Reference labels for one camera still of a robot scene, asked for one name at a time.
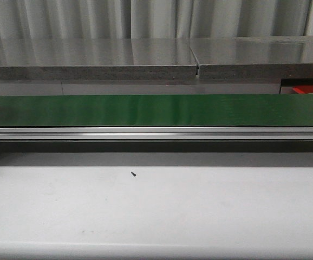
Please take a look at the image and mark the left grey countertop slab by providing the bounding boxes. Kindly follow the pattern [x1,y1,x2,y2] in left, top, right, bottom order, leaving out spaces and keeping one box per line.
[0,38,197,81]

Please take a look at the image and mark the grey countertop slab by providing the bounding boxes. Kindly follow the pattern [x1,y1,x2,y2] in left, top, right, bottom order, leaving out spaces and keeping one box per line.
[0,38,197,81]
[190,36,313,80]

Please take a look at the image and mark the grey pleated curtain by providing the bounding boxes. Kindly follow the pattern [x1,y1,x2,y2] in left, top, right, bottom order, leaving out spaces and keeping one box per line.
[0,1,311,40]

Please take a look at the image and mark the green conveyor belt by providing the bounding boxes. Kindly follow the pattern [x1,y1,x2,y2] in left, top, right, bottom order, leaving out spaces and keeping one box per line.
[0,94,313,127]

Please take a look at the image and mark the red plastic tray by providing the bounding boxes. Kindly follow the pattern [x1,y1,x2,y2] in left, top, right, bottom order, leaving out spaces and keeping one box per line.
[292,85,313,94]

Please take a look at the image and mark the right grey countertop slab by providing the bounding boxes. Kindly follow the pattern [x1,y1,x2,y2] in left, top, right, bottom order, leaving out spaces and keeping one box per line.
[190,36,313,80]

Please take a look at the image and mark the aluminium conveyor side rail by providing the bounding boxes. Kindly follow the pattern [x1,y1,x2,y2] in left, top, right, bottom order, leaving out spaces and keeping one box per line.
[0,127,313,141]

